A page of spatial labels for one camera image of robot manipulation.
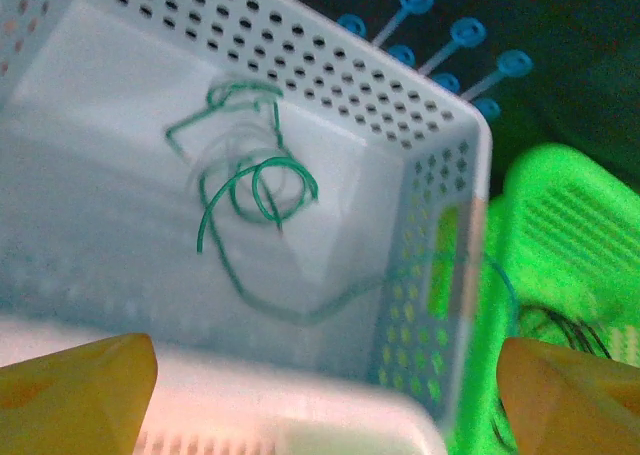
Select long black cable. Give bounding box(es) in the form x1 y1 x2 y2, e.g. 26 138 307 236
491 306 614 452

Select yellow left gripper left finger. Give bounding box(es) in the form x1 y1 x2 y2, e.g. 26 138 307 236
0 331 159 455

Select green cable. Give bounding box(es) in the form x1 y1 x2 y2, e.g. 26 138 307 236
165 80 322 257
204 209 522 342

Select green plastic basket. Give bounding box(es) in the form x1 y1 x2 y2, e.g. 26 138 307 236
444 141 640 455

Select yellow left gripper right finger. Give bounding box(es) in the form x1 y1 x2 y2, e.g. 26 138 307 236
498 335 640 455

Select white basket round holes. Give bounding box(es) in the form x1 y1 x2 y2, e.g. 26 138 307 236
0 0 495 434

